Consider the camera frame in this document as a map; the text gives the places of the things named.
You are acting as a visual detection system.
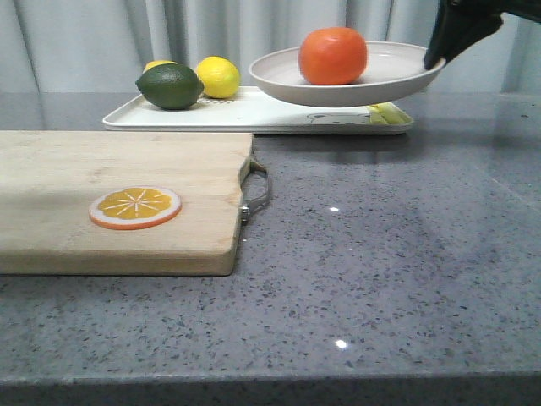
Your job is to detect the black plate-side gripper finger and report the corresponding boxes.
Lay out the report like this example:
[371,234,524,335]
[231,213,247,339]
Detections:
[424,0,503,70]

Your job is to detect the white round plate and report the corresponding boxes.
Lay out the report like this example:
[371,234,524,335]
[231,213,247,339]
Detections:
[249,41,445,107]

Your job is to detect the orange fruit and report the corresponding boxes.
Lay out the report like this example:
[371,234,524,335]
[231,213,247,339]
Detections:
[298,27,368,85]

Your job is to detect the yellow item on tray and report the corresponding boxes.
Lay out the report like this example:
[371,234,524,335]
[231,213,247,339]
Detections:
[367,102,412,125]

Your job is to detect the white bear tray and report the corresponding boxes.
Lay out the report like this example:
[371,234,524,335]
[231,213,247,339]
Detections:
[102,86,413,135]

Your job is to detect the yellow lemon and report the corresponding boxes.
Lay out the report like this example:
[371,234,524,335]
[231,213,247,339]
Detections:
[143,60,176,72]
[195,56,241,99]

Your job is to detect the green lime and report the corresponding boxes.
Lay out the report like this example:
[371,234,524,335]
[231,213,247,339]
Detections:
[135,63,204,110]

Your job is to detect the rear yellow lemon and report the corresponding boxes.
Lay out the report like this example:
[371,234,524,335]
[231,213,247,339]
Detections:
[143,60,176,72]

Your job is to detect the orange slice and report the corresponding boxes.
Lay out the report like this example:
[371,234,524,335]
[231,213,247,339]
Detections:
[88,185,182,230]

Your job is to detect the grey curtain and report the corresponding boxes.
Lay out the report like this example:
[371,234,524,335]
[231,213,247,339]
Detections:
[0,0,541,95]

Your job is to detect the wooden cutting board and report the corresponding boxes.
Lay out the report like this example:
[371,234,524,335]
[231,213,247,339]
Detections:
[1,130,253,276]

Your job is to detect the metal cutting board handle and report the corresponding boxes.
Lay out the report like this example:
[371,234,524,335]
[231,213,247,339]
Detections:
[239,158,272,225]

